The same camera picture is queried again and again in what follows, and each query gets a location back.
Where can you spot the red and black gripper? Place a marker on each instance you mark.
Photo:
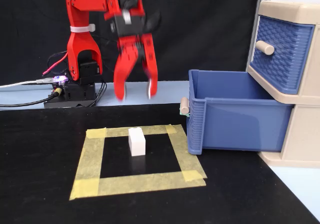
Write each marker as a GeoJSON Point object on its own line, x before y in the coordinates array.
{"type": "Point", "coordinates": [128, 26]}

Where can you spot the white cube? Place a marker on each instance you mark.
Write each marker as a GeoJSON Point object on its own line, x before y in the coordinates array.
{"type": "Point", "coordinates": [137, 143]}

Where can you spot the blue drawer with green tape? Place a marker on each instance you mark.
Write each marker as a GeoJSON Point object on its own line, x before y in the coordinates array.
{"type": "Point", "coordinates": [237, 126]}

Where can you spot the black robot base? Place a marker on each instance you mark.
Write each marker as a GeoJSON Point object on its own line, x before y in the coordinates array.
{"type": "Point", "coordinates": [75, 93]}

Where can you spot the red robot arm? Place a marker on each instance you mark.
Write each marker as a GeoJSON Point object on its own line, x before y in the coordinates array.
{"type": "Point", "coordinates": [80, 46]}

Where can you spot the blue woven-pattern drawer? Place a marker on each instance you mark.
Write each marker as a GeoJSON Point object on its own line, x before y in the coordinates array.
{"type": "Point", "coordinates": [282, 66]}

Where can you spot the beige plastic drawer cabinet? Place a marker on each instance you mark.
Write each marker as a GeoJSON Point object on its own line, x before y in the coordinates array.
{"type": "Point", "coordinates": [307, 133]}

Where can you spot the white zip tie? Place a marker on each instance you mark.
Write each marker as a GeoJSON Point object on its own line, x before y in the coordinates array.
{"type": "Point", "coordinates": [80, 29]}

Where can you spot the yellow masking tape strip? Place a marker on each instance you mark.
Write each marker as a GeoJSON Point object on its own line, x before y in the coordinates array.
{"type": "Point", "coordinates": [140, 184]}
{"type": "Point", "coordinates": [91, 156]}
{"type": "Point", "coordinates": [155, 129]}
{"type": "Point", "coordinates": [181, 156]}

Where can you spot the green tape piece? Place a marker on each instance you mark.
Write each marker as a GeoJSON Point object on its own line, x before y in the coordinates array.
{"type": "Point", "coordinates": [186, 114]}

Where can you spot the black backdrop curtain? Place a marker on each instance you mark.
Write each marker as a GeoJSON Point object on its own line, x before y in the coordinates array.
{"type": "Point", "coordinates": [200, 21]}

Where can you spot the controller board with LED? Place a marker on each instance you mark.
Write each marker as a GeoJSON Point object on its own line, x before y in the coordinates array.
{"type": "Point", "coordinates": [58, 80]}

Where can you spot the yellow power connector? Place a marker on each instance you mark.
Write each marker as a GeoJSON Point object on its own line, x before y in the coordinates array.
{"type": "Point", "coordinates": [57, 91]}

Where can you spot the black mat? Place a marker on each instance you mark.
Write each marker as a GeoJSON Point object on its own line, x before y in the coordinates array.
{"type": "Point", "coordinates": [37, 146]}

